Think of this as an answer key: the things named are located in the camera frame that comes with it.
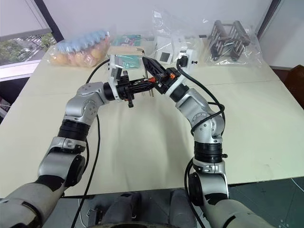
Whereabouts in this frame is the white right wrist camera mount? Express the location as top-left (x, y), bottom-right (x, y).
top-left (166, 48), bottom-right (198, 95)

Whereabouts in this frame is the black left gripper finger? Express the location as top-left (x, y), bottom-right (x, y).
top-left (133, 79), bottom-right (159, 87)
top-left (133, 85), bottom-right (157, 94)

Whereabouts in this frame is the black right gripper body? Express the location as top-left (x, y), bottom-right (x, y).
top-left (153, 67), bottom-right (179, 95)

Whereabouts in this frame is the light wooden board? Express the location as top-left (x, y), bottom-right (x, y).
top-left (108, 46), bottom-right (145, 57)

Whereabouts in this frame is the teal packaged box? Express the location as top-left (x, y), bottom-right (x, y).
top-left (111, 54), bottom-right (143, 70)

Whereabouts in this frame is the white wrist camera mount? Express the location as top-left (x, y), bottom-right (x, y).
top-left (106, 54), bottom-right (124, 102)
top-left (166, 48), bottom-right (198, 95)

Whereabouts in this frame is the green printed package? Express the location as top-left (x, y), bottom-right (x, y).
top-left (111, 34), bottom-right (143, 47)

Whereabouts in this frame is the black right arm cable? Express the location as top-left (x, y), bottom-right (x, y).
top-left (177, 55), bottom-right (226, 228)

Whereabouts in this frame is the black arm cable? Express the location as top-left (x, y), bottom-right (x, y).
top-left (177, 55), bottom-right (226, 228)
top-left (62, 59), bottom-right (112, 228)

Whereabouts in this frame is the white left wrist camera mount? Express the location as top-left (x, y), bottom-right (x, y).
top-left (106, 54), bottom-right (124, 102)

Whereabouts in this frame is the white box with dark window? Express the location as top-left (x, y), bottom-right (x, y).
top-left (153, 35), bottom-right (177, 65)

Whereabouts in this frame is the black window frame post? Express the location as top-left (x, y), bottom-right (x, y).
top-left (33, 0), bottom-right (65, 45)

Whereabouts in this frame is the large clear plastic bag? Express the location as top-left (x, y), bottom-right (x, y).
top-left (201, 18), bottom-right (265, 69)

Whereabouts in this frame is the clear plastic bag with label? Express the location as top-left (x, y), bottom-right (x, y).
top-left (151, 4), bottom-right (205, 48)

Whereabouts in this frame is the dark wooden rod rack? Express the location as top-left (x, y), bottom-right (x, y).
top-left (208, 19), bottom-right (253, 61)

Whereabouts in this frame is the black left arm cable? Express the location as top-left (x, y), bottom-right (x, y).
top-left (62, 59), bottom-right (112, 228)

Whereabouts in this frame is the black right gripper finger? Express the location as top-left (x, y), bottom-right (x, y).
top-left (143, 56), bottom-right (167, 76)
top-left (142, 57), bottom-right (160, 81)

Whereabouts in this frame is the dark door frame post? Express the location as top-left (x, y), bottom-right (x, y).
top-left (256, 0), bottom-right (277, 39)

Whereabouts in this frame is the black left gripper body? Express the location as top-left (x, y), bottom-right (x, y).
top-left (116, 70), bottom-right (136, 109)

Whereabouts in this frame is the bag of orange blue-capped bottles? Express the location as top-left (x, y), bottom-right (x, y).
top-left (48, 29), bottom-right (112, 68)

